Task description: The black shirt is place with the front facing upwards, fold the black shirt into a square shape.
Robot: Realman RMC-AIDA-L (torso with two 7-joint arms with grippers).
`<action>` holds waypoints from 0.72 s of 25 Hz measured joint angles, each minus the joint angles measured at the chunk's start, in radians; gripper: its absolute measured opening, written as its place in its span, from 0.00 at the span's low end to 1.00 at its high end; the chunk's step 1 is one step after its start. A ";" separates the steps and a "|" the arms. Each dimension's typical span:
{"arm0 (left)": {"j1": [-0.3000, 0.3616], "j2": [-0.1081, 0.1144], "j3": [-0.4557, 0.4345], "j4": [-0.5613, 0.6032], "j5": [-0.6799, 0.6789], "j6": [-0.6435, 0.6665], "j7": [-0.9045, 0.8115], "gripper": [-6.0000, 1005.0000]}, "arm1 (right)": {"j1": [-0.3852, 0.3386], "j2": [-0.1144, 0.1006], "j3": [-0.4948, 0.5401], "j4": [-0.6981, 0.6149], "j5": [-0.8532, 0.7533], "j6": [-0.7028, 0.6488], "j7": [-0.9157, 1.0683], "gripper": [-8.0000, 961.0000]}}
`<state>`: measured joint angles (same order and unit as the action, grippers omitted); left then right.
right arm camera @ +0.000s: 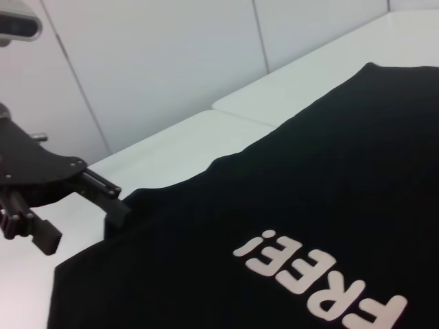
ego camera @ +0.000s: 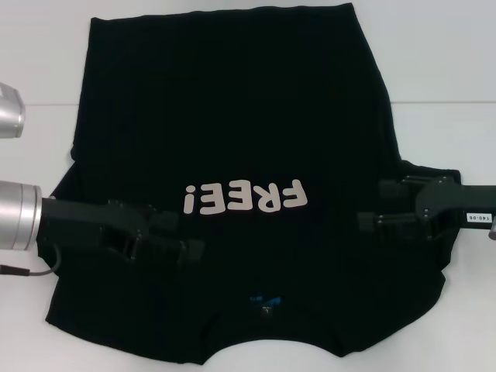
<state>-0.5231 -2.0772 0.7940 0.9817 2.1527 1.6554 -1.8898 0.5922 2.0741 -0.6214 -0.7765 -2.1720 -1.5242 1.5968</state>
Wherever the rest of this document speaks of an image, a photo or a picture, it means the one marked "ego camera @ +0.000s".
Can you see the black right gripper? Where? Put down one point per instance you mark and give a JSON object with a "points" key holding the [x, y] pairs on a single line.
{"points": [[453, 201]]}

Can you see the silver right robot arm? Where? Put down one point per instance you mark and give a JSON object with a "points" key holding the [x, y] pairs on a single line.
{"points": [[493, 229]]}

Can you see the black FREE print t-shirt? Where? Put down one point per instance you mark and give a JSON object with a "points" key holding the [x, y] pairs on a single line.
{"points": [[240, 116]]}

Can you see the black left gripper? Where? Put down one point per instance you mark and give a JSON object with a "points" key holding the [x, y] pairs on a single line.
{"points": [[89, 221]]}

